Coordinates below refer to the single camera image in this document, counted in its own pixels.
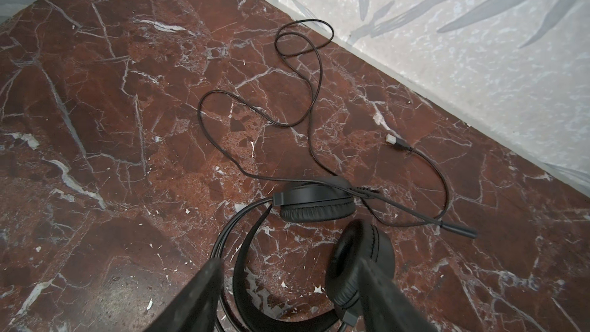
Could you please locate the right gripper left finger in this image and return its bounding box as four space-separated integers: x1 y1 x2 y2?
144 258 224 332

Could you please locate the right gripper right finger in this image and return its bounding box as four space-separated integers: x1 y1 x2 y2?
358 259 436 332

